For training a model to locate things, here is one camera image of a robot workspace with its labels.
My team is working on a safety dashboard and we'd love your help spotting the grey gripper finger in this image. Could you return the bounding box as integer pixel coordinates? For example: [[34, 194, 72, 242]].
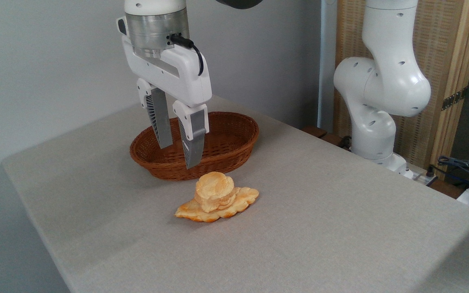
[[136, 78, 174, 150], [173, 100, 210, 170]]

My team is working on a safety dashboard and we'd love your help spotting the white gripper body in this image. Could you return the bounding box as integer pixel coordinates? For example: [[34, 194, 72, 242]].
[[121, 35, 213, 107]]

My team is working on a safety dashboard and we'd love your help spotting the golden flaky bread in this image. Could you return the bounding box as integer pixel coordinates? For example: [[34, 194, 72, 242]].
[[175, 171, 260, 223]]

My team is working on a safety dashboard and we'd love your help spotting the brown wicker basket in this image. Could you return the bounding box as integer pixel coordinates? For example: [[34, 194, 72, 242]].
[[129, 112, 260, 181]]

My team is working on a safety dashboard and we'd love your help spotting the dark brown wooden ledge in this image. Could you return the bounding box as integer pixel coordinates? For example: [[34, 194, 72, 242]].
[[301, 125, 354, 150]]

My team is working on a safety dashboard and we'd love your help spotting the white vertical pole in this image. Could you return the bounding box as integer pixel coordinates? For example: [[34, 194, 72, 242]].
[[317, 0, 338, 133]]

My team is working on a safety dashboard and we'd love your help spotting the woven wooden folding screen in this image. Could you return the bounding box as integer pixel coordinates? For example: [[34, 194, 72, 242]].
[[334, 0, 469, 179]]

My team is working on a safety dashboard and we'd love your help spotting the metal screen hinge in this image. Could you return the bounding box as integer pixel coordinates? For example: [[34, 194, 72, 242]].
[[441, 87, 469, 111]]

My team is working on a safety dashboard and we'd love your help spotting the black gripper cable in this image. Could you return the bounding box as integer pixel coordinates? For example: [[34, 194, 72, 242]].
[[170, 34, 204, 77]]

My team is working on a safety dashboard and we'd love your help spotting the bundle of dark cables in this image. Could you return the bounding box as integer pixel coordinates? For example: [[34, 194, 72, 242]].
[[429, 154, 469, 192]]

